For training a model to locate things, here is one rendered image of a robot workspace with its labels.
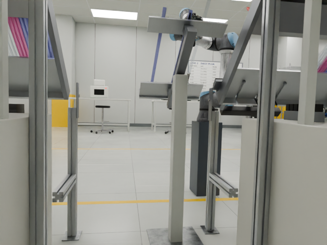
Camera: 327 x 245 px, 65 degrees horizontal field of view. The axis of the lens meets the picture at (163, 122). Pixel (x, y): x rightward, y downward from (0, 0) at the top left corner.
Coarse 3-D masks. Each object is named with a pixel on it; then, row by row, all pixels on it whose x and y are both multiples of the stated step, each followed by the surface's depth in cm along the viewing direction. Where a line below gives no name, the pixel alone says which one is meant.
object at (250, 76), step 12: (240, 72) 125; (252, 72) 125; (288, 72) 127; (300, 72) 128; (324, 72) 130; (240, 84) 130; (252, 84) 131; (276, 84) 133; (288, 84) 133; (324, 84) 135; (228, 96) 136; (240, 96) 137; (252, 96) 138; (288, 96) 140; (324, 96) 143
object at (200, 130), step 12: (192, 132) 202; (204, 132) 188; (192, 144) 202; (204, 144) 189; (192, 156) 201; (204, 156) 189; (192, 168) 201; (204, 168) 190; (192, 180) 200; (204, 180) 191; (204, 192) 191; (216, 192) 193
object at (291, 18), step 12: (288, 0) 99; (300, 0) 100; (324, 0) 101; (288, 12) 99; (300, 12) 99; (324, 12) 100; (288, 24) 103; (300, 24) 103; (324, 24) 104; (288, 36) 112; (300, 36) 112; (324, 36) 113
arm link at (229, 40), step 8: (232, 32) 181; (216, 40) 186; (224, 40) 182; (232, 40) 178; (216, 48) 189; (224, 48) 181; (232, 48) 181; (224, 56) 183; (224, 64) 183; (224, 72) 183; (216, 96) 185; (216, 104) 185
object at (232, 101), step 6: (228, 102) 135; (234, 102) 135; (240, 102) 136; (246, 102) 136; (252, 102) 137; (276, 102) 140; (282, 102) 140; (288, 102) 141; (294, 102) 141; (318, 102) 144; (324, 102) 145
